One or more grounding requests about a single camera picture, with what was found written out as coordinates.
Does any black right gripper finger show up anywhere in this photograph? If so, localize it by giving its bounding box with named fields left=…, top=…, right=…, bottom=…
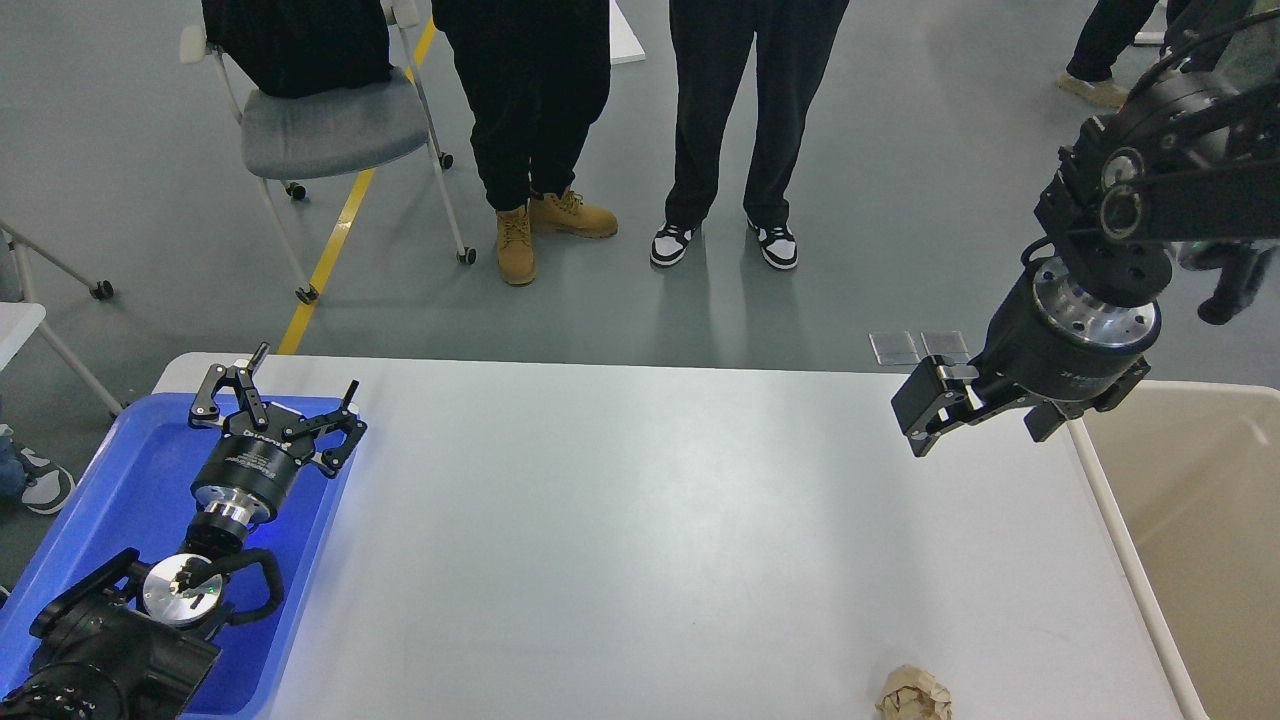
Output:
left=1024, top=356, right=1151, bottom=442
left=891, top=360, right=983, bottom=457

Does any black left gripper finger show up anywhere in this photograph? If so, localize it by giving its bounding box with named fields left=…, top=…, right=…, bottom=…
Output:
left=188, top=343, right=273, bottom=433
left=285, top=379, right=367, bottom=478

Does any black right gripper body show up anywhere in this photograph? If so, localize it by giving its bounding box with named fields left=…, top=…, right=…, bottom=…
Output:
left=972, top=258, right=1162, bottom=405

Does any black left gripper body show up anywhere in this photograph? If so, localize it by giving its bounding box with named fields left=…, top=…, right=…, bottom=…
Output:
left=189, top=405, right=320, bottom=524

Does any brown paper ball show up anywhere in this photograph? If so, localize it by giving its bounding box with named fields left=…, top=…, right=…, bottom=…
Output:
left=876, top=665, right=954, bottom=719

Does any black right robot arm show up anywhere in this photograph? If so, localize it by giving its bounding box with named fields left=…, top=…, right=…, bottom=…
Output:
left=892, top=10, right=1277, bottom=457

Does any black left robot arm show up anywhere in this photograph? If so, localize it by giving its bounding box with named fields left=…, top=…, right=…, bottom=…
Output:
left=3, top=345, right=367, bottom=719

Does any grey floor plate right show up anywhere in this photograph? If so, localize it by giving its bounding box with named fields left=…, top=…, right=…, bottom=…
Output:
left=920, top=331, right=972, bottom=363

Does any grey floor plate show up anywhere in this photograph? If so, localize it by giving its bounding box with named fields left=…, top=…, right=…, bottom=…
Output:
left=868, top=331, right=922, bottom=366
left=920, top=331, right=972, bottom=363

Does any grey floor plate left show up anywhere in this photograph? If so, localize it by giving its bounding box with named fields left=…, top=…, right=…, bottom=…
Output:
left=868, top=331, right=922, bottom=366

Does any blue plastic tray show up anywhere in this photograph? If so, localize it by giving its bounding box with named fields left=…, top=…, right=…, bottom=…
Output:
left=1, top=393, right=355, bottom=719

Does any beige plastic bin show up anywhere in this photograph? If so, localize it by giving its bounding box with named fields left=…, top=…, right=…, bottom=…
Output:
left=1068, top=380, right=1279, bottom=719

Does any person with grey sneaker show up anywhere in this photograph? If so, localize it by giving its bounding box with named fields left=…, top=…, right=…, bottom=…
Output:
left=1, top=424, right=78, bottom=516

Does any white folding table left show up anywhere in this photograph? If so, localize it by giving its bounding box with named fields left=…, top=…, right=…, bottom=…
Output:
left=0, top=220, right=125, bottom=419

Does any grey seat rolling chair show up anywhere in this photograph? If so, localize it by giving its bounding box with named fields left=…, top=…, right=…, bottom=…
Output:
left=179, top=0, right=477, bottom=305

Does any person in background right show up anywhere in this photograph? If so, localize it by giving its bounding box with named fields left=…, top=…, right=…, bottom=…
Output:
left=1056, top=1, right=1158, bottom=109

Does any black jacket on chair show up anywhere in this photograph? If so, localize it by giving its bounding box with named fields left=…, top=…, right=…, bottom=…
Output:
left=201, top=1, right=390, bottom=97

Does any person with black white sneakers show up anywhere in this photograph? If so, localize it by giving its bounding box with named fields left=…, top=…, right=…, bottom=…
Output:
left=650, top=1, right=849, bottom=272

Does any person with tan boots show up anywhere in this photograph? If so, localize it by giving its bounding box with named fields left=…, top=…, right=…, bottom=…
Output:
left=431, top=1, right=620, bottom=286

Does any white board on floor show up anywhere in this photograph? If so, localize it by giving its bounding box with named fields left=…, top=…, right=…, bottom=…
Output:
left=608, top=0, right=646, bottom=67

